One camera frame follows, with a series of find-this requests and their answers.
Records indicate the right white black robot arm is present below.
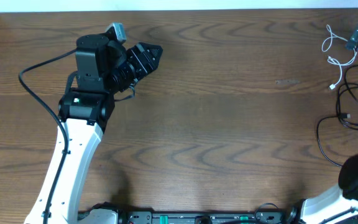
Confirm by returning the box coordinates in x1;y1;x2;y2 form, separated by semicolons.
277;24;358;223

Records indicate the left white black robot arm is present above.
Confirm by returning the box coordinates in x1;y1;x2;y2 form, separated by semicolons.
25;31;163;223

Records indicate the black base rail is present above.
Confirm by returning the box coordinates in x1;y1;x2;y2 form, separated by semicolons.
77;202;301;224

